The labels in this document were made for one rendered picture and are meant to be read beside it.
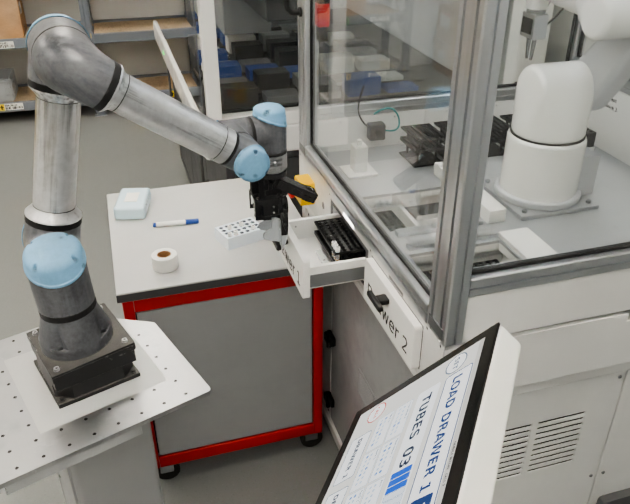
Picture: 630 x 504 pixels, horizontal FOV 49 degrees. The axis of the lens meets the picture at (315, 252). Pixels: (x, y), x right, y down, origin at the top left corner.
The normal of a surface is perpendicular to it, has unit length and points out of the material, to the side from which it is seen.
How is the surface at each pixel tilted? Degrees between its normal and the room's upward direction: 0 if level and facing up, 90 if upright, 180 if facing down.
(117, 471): 90
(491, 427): 40
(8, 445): 0
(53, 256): 9
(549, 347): 90
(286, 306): 90
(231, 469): 0
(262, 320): 90
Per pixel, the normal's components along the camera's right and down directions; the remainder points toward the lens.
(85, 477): 0.58, 0.42
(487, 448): 0.60, -0.55
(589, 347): 0.29, 0.49
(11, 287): 0.00, -0.86
